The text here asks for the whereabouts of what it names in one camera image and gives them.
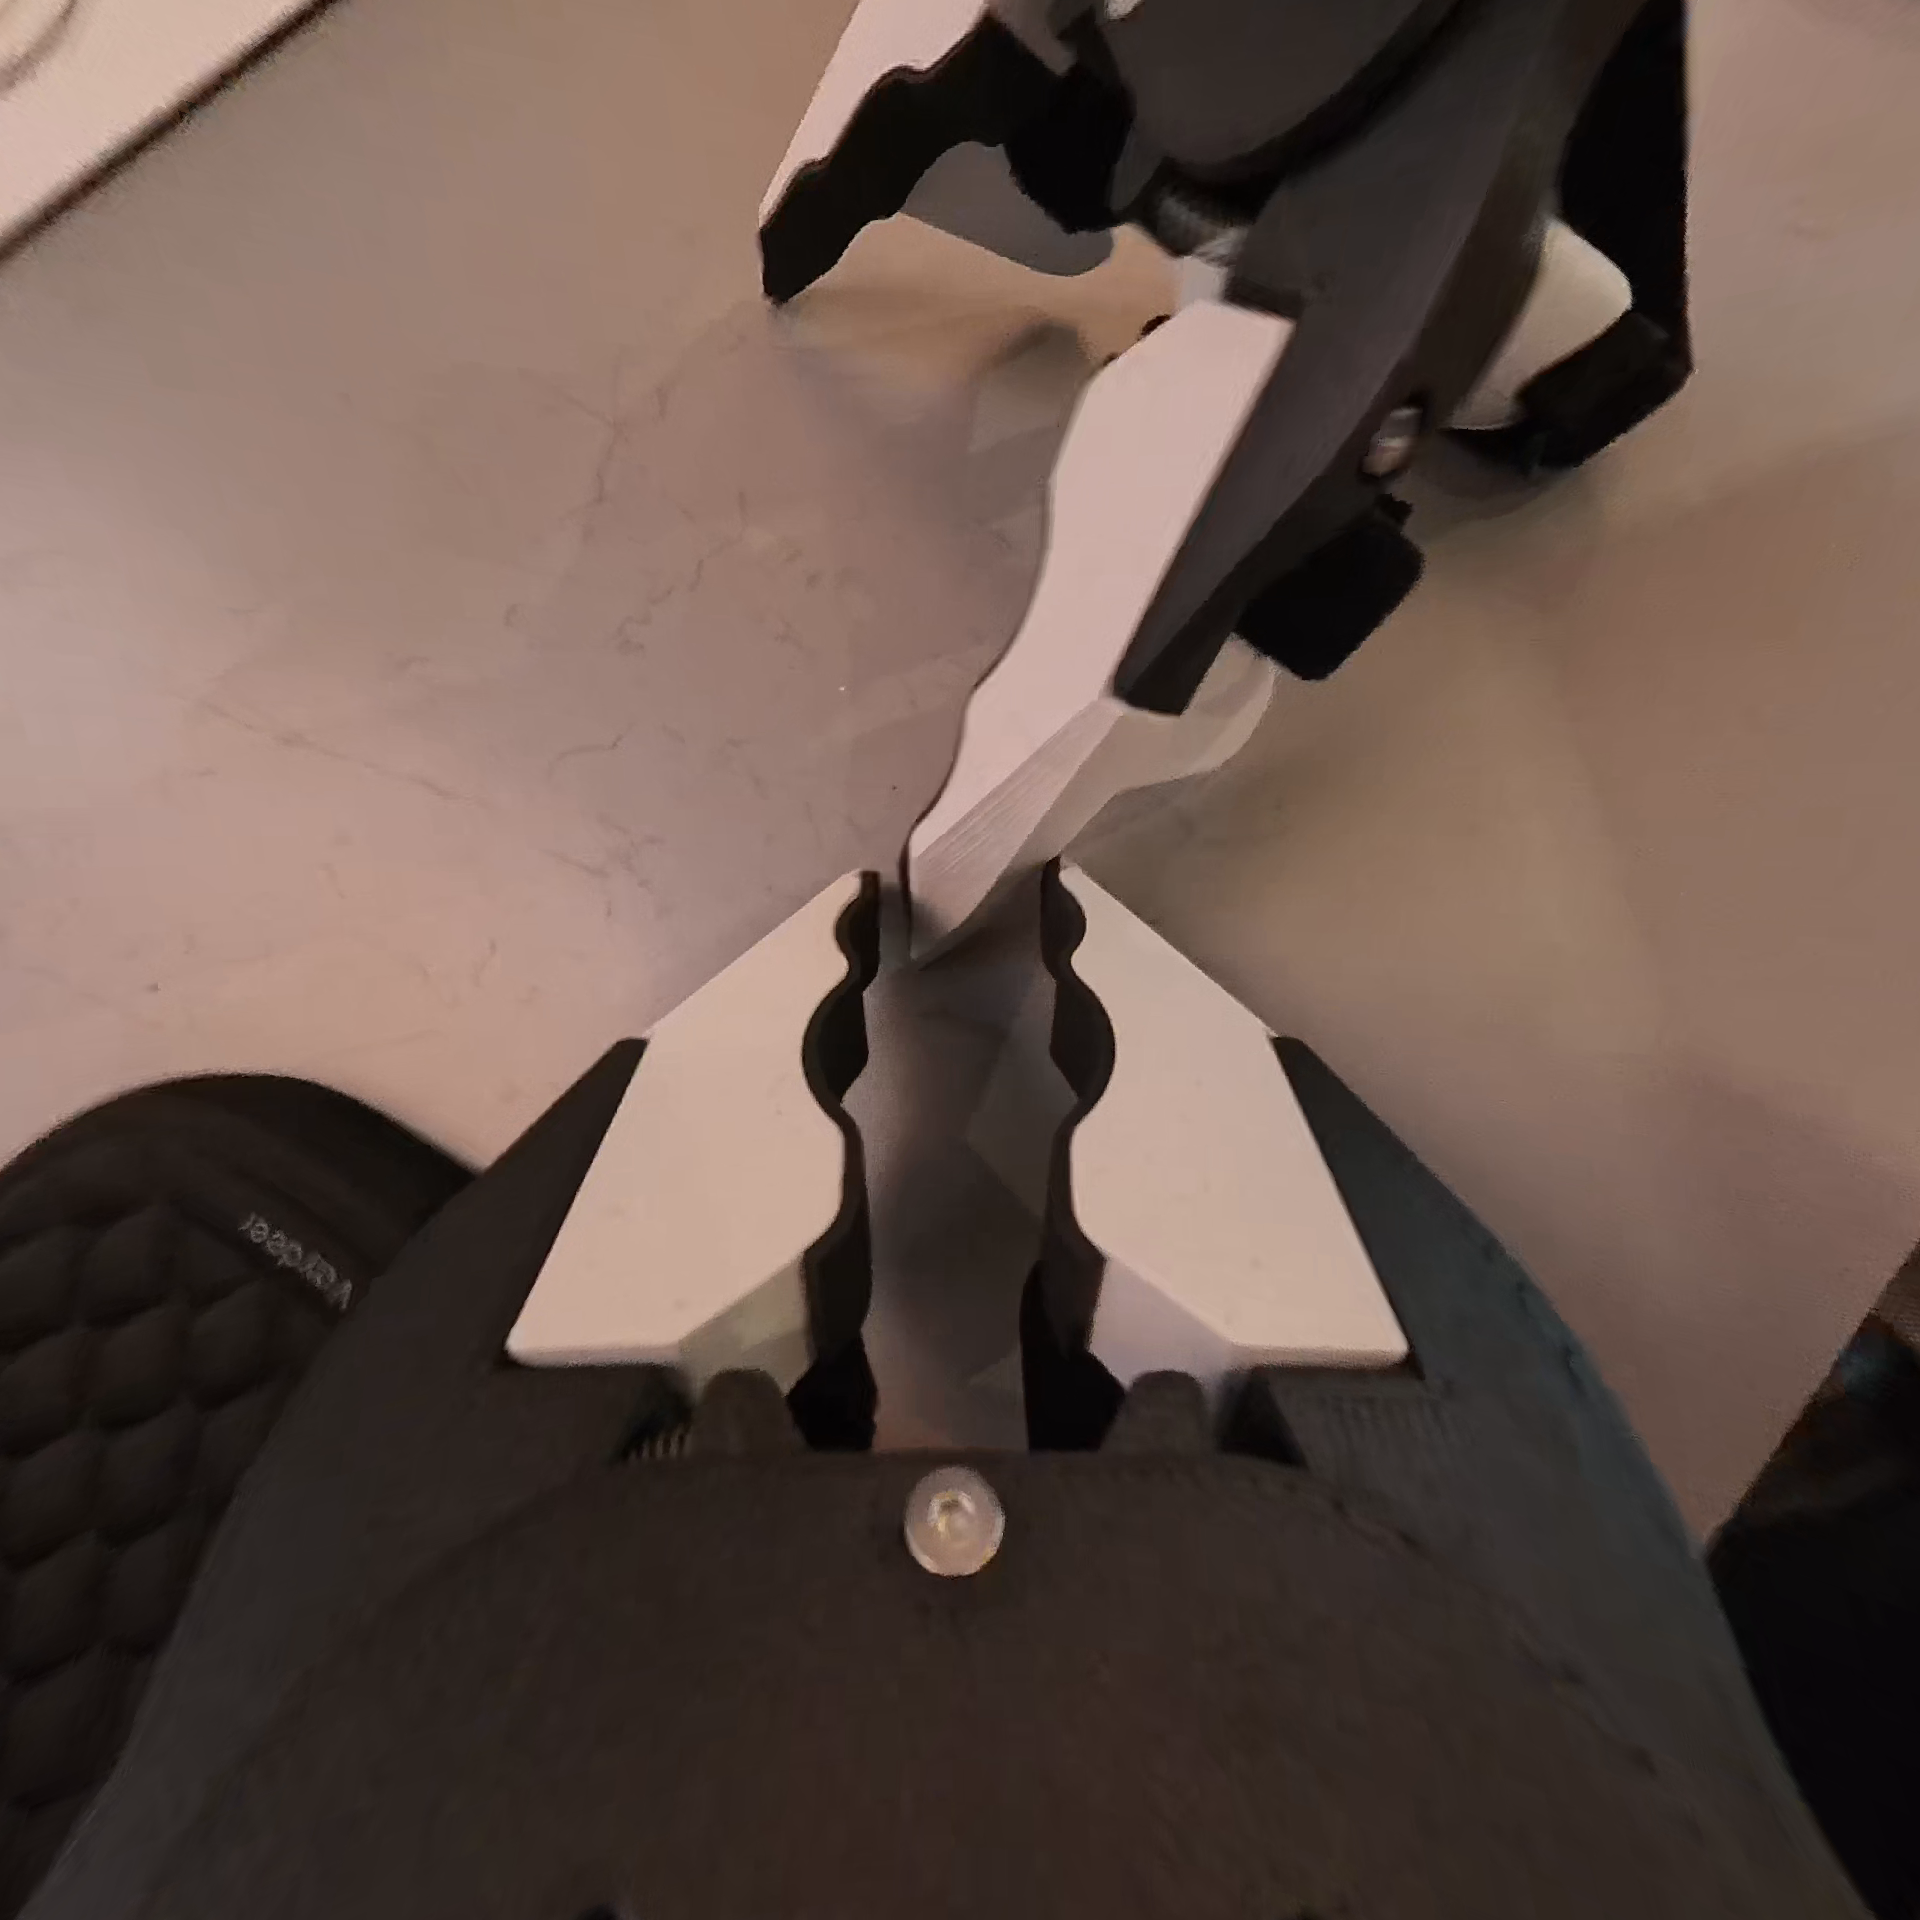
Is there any dark object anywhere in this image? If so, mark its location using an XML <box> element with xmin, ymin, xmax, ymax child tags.
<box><xmin>1707</xmin><ymin>1241</ymin><xmax>1920</xmax><ymax>1920</ymax></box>

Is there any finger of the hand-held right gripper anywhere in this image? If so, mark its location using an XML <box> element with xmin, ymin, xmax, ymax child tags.
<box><xmin>897</xmin><ymin>297</ymin><xmax>1305</xmax><ymax>966</ymax></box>
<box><xmin>759</xmin><ymin>0</ymin><xmax>1126</xmax><ymax>304</ymax></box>

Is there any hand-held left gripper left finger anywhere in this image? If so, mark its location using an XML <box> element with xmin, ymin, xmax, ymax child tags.
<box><xmin>509</xmin><ymin>867</ymin><xmax>885</xmax><ymax>1455</ymax></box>

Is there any white flat board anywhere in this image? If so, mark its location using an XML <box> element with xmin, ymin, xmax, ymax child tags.
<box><xmin>0</xmin><ymin>0</ymin><xmax>338</xmax><ymax>250</ymax></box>

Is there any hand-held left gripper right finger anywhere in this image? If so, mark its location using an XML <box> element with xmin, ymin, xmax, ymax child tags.
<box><xmin>1025</xmin><ymin>864</ymin><xmax>1415</xmax><ymax>1455</ymax></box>

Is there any black quilted pad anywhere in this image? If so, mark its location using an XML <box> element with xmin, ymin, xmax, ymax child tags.
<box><xmin>0</xmin><ymin>1067</ymin><xmax>482</xmax><ymax>1825</ymax></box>

